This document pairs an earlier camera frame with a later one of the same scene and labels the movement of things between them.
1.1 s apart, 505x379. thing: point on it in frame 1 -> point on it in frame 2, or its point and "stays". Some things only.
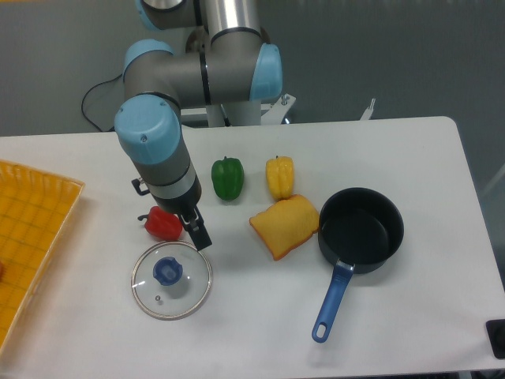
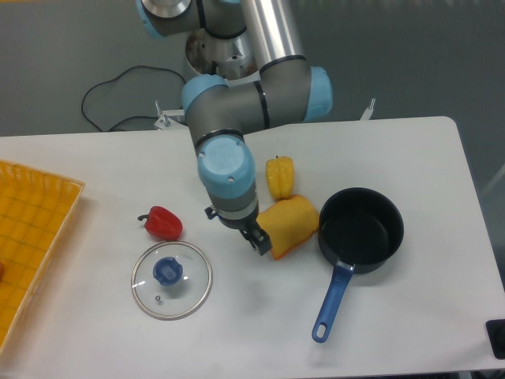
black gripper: x=192 y=221 -> x=248 y=227
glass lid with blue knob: x=171 y=280 stays
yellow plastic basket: x=35 y=208 stays
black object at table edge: x=495 y=330 stays
